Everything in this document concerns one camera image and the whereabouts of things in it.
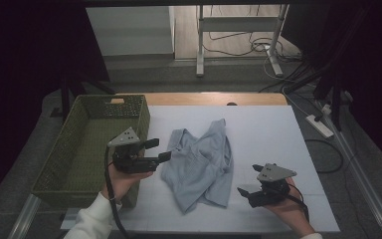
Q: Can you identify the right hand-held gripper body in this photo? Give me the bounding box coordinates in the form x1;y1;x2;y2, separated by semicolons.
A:
247;162;297;209

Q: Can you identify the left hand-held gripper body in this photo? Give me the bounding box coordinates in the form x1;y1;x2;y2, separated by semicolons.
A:
106;126;160;174

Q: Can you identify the light blue tank top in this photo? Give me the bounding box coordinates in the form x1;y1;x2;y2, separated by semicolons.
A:
159;118;235;215

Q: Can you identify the green woven basket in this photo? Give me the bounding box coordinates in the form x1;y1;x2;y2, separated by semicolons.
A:
30;94;151;209

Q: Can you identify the person's left hand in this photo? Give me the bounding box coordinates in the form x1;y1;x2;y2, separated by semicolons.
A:
101;162;154;202

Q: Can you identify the person's right hand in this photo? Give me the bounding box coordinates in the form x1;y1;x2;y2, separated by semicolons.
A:
264;176;316;238

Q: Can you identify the white power strip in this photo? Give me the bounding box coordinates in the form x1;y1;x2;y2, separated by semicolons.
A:
304;114;335;139

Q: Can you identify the black stand with thick legs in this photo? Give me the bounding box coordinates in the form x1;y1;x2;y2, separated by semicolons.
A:
283;59;346;132

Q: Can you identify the black tripod stand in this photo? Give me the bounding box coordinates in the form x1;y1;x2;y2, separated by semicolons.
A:
49;71;117;120

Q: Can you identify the white cabinet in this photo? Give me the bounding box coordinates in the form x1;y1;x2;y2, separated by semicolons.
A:
86;6;176;58

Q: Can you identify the dark curtain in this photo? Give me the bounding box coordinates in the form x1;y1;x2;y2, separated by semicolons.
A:
280;3;382;167
0;0;111;213

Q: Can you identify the left hand-held gripper black cable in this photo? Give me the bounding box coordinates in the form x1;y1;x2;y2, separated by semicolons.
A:
103;145;133;239

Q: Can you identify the hand-held gripper black cable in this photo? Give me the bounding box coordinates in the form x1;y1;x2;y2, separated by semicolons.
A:
286;183;311;223
103;145;133;239

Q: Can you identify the right hand-held gripper black cable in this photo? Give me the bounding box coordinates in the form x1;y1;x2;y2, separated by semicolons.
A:
286;183;311;223

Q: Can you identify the looped black floor cable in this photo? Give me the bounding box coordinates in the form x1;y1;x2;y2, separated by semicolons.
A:
303;138;344;174

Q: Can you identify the white floor cable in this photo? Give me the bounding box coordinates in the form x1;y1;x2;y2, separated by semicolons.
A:
263;49;309;118

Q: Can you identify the aluminium rail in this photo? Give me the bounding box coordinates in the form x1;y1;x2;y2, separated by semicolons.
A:
7;193;43;239
316;99;382;239

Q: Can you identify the black floor cable under frame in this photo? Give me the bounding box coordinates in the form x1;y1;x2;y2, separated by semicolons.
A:
201;4;304;64

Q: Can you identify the white metal desk frame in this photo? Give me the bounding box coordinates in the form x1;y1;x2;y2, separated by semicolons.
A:
195;3;290;79

